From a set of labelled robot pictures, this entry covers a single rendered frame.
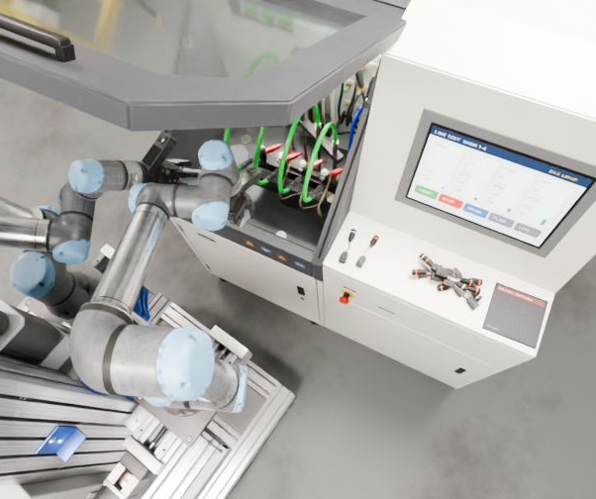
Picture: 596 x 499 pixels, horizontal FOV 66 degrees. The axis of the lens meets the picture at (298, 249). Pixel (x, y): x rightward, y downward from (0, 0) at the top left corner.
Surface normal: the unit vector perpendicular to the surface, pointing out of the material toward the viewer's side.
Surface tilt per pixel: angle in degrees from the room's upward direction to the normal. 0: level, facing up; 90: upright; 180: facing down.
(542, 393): 0
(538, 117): 76
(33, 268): 7
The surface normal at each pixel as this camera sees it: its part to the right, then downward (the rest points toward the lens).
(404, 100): -0.45, 0.72
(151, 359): -0.07, -0.29
